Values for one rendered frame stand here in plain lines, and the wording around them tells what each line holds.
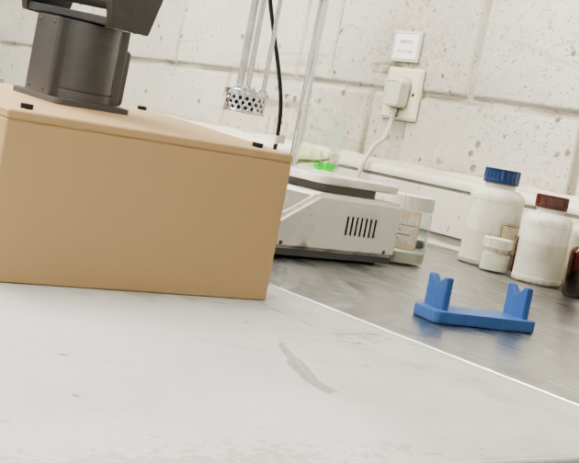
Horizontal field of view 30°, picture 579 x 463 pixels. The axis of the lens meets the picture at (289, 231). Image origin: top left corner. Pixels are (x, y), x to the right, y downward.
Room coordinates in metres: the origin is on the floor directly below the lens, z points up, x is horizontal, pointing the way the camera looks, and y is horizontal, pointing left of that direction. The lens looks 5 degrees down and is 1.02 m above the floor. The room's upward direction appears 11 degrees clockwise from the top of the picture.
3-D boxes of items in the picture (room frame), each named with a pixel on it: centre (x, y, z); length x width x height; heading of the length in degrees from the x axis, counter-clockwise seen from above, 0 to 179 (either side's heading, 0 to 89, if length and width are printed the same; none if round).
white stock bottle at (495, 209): (1.41, -0.26, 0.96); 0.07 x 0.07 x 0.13
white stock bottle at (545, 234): (1.30, -0.31, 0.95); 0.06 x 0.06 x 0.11
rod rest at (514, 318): (0.85, -0.16, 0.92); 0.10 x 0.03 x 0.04; 118
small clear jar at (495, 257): (1.34, -0.26, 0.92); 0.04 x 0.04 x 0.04
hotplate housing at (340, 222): (1.14, -0.01, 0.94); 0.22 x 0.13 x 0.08; 133
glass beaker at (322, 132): (1.17, -0.01, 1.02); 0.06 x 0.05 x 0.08; 159
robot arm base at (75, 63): (0.80, 0.18, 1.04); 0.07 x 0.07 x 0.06; 45
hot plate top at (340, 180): (1.16, -0.03, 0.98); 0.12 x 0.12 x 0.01; 43
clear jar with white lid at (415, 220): (1.23, -0.13, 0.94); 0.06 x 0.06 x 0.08
